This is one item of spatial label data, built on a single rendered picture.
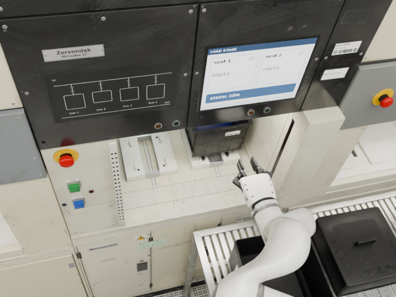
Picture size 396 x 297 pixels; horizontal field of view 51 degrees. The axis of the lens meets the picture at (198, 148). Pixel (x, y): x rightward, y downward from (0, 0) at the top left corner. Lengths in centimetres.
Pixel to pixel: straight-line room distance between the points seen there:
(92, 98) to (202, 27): 31
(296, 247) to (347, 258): 85
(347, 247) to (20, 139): 122
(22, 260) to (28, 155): 65
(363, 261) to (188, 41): 112
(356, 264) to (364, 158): 51
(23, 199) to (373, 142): 150
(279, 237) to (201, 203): 82
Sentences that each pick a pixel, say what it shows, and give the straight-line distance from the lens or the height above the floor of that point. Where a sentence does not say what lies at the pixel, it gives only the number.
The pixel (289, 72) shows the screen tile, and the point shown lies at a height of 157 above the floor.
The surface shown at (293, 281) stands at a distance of 171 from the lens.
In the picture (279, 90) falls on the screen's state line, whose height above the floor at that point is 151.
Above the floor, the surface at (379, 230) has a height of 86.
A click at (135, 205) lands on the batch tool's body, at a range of 165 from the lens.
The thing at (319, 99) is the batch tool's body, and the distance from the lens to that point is 129.
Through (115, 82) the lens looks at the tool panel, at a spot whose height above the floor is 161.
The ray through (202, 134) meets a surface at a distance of 157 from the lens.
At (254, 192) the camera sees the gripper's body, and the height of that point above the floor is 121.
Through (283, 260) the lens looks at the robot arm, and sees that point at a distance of 86.
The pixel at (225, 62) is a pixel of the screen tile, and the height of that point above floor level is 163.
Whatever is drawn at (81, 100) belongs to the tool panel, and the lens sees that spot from 103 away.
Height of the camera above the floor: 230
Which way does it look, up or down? 52 degrees down
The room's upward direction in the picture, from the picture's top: 8 degrees clockwise
